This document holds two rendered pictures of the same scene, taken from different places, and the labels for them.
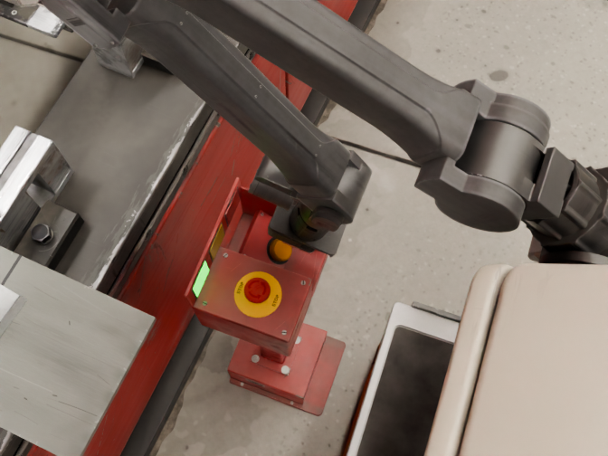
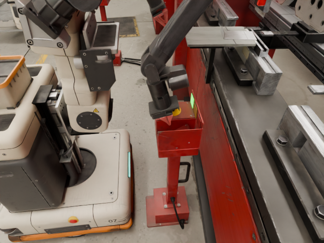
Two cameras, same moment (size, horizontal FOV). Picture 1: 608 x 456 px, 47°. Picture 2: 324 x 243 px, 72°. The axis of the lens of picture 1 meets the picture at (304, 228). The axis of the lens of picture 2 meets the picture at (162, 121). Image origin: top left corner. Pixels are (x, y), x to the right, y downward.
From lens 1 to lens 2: 1.03 m
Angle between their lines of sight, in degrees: 67
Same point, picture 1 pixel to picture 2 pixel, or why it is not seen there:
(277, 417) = not seen: hidden behind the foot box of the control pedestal
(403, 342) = (111, 44)
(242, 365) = (179, 189)
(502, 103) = not seen: outside the picture
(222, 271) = (188, 111)
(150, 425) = (197, 167)
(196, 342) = (201, 196)
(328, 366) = (150, 214)
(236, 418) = not seen: hidden behind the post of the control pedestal
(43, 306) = (218, 39)
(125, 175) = (240, 100)
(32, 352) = (211, 34)
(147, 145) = (243, 110)
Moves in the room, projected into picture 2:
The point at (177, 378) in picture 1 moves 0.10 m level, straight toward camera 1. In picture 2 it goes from (199, 182) to (184, 179)
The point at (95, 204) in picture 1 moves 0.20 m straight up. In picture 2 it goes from (239, 90) to (255, 38)
